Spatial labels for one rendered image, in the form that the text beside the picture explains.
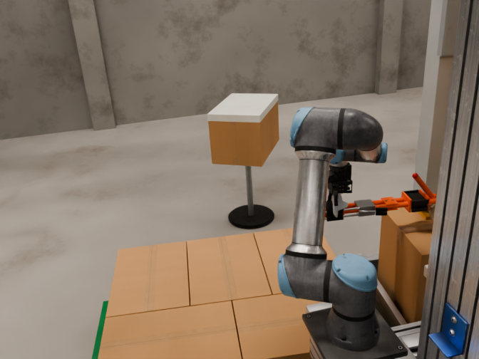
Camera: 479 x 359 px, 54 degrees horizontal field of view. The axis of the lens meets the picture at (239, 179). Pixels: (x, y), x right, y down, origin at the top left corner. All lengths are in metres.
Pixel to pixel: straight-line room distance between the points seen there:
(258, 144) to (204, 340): 1.75
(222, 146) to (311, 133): 2.31
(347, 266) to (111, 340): 1.28
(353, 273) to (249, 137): 2.33
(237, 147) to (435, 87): 1.43
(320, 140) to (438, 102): 1.83
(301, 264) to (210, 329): 0.98
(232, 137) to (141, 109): 3.69
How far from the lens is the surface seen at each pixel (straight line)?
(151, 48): 6.93
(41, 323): 3.42
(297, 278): 1.31
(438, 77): 3.04
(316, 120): 1.32
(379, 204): 2.04
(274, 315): 2.25
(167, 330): 2.25
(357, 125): 1.31
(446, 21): 2.93
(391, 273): 2.30
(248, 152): 3.54
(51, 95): 7.10
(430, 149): 3.17
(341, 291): 1.30
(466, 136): 1.04
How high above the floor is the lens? 2.01
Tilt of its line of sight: 24 degrees down
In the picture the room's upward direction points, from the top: 4 degrees counter-clockwise
